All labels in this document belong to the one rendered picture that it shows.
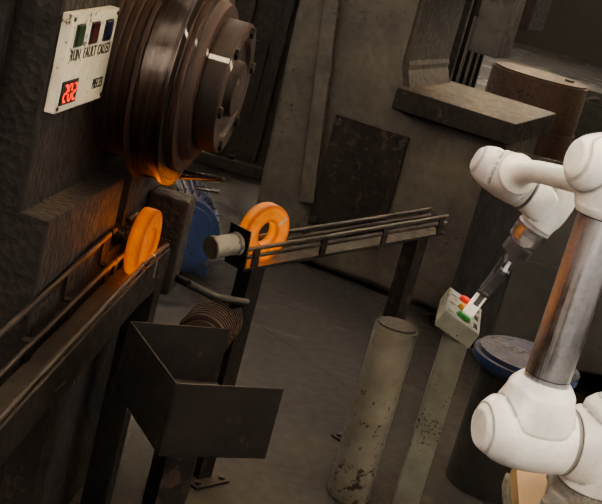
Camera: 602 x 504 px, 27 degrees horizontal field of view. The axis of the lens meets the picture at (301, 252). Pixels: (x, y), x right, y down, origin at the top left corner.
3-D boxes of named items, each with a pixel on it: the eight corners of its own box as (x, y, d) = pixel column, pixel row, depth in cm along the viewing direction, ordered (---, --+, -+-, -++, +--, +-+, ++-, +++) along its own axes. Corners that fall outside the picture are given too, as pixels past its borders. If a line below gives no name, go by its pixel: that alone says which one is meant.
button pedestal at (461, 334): (371, 515, 341) (434, 307, 325) (381, 480, 364) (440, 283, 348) (428, 533, 340) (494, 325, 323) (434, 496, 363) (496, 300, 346)
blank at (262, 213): (245, 269, 322) (254, 274, 320) (229, 225, 312) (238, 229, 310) (287, 233, 329) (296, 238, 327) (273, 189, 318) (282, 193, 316)
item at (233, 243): (200, 254, 311) (204, 232, 309) (228, 250, 317) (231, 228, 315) (216, 263, 307) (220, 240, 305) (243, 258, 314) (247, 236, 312)
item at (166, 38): (147, 205, 281) (112, 129, 236) (213, 21, 293) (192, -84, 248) (174, 213, 281) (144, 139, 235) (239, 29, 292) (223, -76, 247)
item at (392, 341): (323, 497, 345) (373, 324, 331) (330, 479, 356) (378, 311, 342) (365, 510, 344) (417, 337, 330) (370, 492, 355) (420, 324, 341)
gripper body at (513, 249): (510, 230, 326) (488, 258, 328) (510, 237, 318) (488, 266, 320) (533, 247, 326) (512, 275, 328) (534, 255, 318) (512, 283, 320)
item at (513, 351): (432, 489, 367) (473, 356, 355) (438, 448, 397) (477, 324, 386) (538, 523, 364) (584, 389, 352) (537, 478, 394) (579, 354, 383)
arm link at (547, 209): (546, 227, 326) (506, 202, 323) (583, 180, 322) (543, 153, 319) (557, 243, 316) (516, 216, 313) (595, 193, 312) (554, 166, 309)
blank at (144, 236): (130, 218, 265) (145, 223, 264) (153, 196, 279) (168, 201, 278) (117, 284, 270) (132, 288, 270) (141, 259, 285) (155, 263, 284)
